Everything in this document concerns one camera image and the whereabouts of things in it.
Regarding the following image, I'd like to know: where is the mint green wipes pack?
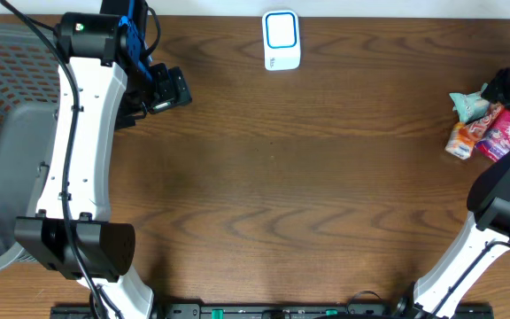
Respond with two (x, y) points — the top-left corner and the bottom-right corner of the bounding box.
(449, 83), (491, 123)

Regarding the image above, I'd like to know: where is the orange-red snack bar wrapper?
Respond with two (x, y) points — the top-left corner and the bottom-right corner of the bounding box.
(465, 103), (504, 142)

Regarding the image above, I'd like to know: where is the small orange tissue pack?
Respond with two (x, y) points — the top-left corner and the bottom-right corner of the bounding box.
(444, 121), (475, 160)

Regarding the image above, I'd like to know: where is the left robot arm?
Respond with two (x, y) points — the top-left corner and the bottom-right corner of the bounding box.
(14, 0), (192, 318)

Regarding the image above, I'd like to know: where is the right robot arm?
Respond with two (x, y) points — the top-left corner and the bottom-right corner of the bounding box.
(392, 67), (510, 318)

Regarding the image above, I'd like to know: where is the grey plastic mesh basket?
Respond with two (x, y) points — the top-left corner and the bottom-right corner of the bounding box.
(0, 24), (59, 270)

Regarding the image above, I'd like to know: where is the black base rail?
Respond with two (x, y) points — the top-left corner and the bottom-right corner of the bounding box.
(50, 302), (495, 319)

